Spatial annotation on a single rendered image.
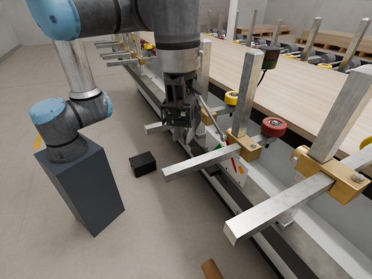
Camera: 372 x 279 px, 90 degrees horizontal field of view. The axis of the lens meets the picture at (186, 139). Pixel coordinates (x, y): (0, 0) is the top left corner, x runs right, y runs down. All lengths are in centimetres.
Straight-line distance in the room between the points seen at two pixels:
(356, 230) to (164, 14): 79
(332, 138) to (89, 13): 49
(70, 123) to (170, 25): 76
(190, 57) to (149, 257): 119
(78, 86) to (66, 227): 100
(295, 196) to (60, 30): 49
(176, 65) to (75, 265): 131
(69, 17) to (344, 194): 58
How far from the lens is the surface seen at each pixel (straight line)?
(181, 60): 38
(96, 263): 143
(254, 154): 64
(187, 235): 138
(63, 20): 40
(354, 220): 81
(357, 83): 42
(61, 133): 103
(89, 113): 104
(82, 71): 99
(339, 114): 44
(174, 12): 37
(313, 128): 76
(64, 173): 107
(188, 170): 55
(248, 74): 56
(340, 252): 83
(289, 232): 68
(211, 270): 124
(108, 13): 42
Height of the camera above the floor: 125
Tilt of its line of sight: 37 degrees down
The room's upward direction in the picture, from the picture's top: straight up
